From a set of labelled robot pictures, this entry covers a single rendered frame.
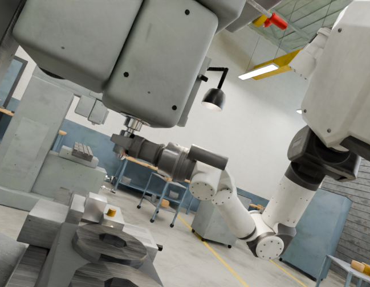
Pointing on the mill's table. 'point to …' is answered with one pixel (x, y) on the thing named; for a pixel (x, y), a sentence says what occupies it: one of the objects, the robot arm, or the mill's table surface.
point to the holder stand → (97, 259)
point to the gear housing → (224, 11)
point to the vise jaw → (116, 221)
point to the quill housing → (161, 61)
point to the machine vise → (27, 233)
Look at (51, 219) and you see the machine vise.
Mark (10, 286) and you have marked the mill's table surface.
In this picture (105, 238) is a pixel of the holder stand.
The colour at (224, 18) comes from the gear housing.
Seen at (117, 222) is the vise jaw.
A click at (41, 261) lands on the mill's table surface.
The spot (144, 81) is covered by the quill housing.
